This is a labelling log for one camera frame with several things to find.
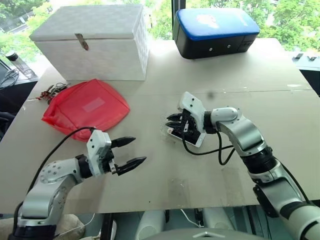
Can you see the blue and black hard case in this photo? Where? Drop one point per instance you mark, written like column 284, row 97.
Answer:
column 215, row 32

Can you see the red mesh bag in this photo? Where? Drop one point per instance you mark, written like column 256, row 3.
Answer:
column 87, row 107

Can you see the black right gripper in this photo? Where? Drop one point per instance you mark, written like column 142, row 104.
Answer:
column 188, row 125

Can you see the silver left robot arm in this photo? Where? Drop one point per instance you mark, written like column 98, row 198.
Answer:
column 47, row 190

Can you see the clear bottle with black cap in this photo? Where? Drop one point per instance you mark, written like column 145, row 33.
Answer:
column 21, row 66

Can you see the grey robot torso plate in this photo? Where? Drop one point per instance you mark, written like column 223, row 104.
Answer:
column 200, row 235

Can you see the dark side table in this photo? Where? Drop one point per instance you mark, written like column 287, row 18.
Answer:
column 15, row 92

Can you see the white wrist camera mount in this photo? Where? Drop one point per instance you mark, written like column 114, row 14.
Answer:
column 98, row 147
column 193, row 106

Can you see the black window frame post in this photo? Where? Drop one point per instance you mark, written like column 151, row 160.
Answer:
column 178, row 7

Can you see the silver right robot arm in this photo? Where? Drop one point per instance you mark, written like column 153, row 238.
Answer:
column 250, row 140

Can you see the clear plastic bag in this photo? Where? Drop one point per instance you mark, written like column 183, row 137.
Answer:
column 163, row 132

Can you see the dark desk with small parts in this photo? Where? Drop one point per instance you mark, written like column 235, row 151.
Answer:
column 310, row 72

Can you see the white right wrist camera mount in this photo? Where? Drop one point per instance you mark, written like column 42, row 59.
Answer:
column 193, row 106

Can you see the white woven storage box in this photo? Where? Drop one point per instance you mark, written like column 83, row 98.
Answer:
column 95, row 57

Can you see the beige cushion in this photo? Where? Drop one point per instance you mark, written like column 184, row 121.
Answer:
column 70, row 226

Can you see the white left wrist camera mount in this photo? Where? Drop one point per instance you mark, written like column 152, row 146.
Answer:
column 98, row 147

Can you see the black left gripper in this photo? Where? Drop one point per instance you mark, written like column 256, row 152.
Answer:
column 109, row 160

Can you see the white robot leg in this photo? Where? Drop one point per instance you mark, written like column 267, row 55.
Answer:
column 150, row 223
column 217, row 220

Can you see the black table leg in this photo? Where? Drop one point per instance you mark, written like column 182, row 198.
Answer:
column 106, row 225

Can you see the white smartphone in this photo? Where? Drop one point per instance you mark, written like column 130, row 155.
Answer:
column 197, row 141

